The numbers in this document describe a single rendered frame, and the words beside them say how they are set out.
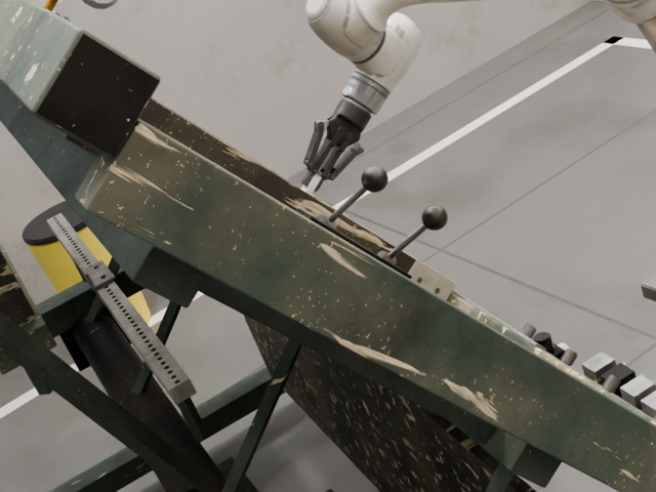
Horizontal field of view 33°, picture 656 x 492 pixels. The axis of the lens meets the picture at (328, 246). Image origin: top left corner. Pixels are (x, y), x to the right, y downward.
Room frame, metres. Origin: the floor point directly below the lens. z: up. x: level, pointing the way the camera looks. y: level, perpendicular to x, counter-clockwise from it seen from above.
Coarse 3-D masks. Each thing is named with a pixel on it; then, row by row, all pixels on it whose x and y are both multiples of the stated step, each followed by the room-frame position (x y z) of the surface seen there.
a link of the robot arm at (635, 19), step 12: (612, 0) 1.77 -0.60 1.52; (624, 0) 1.76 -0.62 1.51; (636, 0) 1.76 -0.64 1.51; (648, 0) 1.78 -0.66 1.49; (624, 12) 1.81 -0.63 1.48; (636, 12) 1.80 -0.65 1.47; (648, 12) 1.79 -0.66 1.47; (636, 24) 1.84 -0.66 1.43; (648, 24) 1.81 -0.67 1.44; (648, 36) 1.82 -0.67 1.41
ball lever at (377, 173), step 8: (368, 168) 1.41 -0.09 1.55; (376, 168) 1.41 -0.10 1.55; (368, 176) 1.40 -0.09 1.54; (376, 176) 1.40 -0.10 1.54; (384, 176) 1.40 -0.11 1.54; (368, 184) 1.40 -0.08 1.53; (376, 184) 1.39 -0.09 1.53; (384, 184) 1.40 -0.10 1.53; (360, 192) 1.42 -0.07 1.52; (352, 200) 1.42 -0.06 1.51; (344, 208) 1.43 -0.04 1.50; (320, 216) 1.44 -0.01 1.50; (336, 216) 1.43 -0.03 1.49; (328, 224) 1.43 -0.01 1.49; (336, 224) 1.44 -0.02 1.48
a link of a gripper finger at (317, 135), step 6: (318, 126) 2.18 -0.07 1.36; (318, 132) 2.18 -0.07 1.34; (312, 138) 2.19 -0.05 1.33; (318, 138) 2.18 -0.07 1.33; (312, 144) 2.18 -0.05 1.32; (318, 144) 2.17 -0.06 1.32; (312, 150) 2.17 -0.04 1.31; (306, 156) 2.19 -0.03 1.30; (312, 156) 2.17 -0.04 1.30; (312, 162) 2.17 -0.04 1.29
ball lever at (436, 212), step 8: (432, 208) 1.43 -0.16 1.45; (440, 208) 1.43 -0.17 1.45; (424, 216) 1.43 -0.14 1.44; (432, 216) 1.42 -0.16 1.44; (440, 216) 1.42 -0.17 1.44; (424, 224) 1.43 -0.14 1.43; (432, 224) 1.41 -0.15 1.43; (440, 224) 1.41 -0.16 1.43; (416, 232) 1.44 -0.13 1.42; (408, 240) 1.44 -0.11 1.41; (400, 248) 1.45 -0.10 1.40; (384, 256) 1.45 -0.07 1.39; (392, 256) 1.45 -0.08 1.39; (392, 264) 1.45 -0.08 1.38
